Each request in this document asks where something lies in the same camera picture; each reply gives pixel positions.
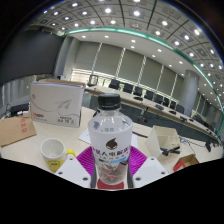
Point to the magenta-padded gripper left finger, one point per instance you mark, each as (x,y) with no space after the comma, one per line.
(85,160)

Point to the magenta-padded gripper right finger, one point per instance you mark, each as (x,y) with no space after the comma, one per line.
(137,160)

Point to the clear bottle with black cap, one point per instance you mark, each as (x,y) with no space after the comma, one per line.
(110,133)

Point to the small open white cardboard box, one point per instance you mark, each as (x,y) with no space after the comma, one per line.
(156,140)

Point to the white and yellow mug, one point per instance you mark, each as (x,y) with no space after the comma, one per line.
(52,151)

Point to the black clip tool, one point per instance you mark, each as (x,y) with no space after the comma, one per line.
(170,151)

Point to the long curved conference desk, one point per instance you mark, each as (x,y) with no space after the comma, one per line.
(150,106)

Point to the white copy paper box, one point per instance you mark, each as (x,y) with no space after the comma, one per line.
(55,105)

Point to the black office chairs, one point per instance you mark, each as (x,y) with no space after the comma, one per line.
(138,90)

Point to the brown cardboard sheet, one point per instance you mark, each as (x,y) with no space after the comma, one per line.
(15,130)

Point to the black power strip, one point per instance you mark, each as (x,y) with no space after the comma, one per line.
(18,109)

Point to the ceiling lights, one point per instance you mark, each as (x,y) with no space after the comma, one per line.
(136,13)

